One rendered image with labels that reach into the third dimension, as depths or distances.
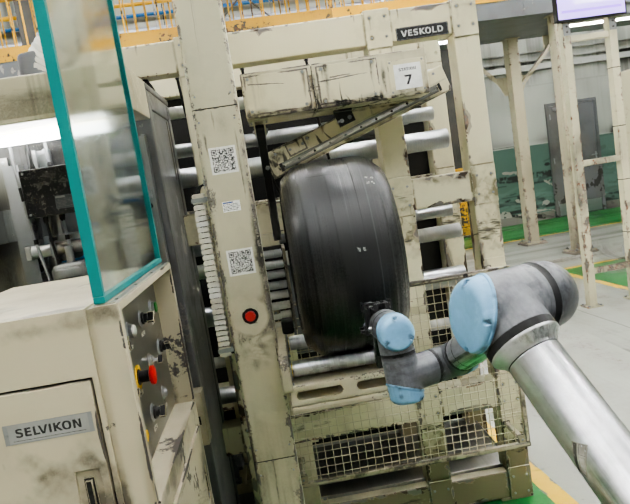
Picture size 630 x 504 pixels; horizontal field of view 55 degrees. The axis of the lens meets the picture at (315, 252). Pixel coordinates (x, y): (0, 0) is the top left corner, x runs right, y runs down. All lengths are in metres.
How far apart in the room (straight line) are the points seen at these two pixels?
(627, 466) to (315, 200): 1.00
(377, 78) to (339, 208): 0.61
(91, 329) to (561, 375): 0.74
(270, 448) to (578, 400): 1.15
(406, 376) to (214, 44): 1.03
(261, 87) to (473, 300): 1.25
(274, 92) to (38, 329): 1.17
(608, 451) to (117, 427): 0.76
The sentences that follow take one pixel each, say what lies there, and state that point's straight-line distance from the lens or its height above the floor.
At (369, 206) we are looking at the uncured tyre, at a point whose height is 1.33.
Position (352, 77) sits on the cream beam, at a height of 1.72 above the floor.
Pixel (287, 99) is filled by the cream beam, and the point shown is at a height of 1.68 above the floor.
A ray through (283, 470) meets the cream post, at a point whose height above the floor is 0.58.
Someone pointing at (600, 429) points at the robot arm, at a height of 1.04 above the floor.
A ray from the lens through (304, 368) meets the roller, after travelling 1.72.
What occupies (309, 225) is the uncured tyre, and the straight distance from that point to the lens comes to 1.56.
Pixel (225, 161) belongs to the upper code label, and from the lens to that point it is 1.73.
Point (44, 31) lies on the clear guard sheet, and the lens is 1.11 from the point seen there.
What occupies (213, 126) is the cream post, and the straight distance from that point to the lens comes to 1.74.
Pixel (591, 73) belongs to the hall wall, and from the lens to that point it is 12.81.
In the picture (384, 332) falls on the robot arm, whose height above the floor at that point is 1.09.
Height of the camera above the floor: 1.42
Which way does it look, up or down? 7 degrees down
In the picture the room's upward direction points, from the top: 9 degrees counter-clockwise
